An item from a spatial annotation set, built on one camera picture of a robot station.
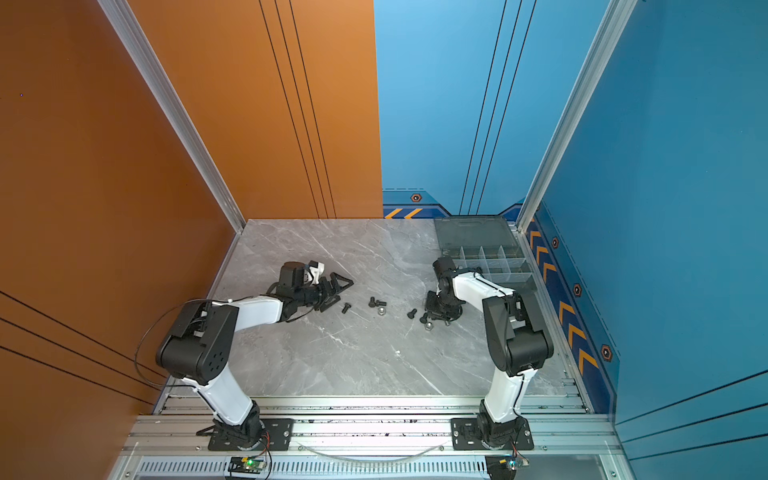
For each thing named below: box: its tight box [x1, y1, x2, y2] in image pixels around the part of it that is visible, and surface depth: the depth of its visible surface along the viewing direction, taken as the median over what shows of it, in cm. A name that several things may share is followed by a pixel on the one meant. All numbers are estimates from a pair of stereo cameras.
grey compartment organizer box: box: [434, 216, 538, 293], surface depth 122 cm
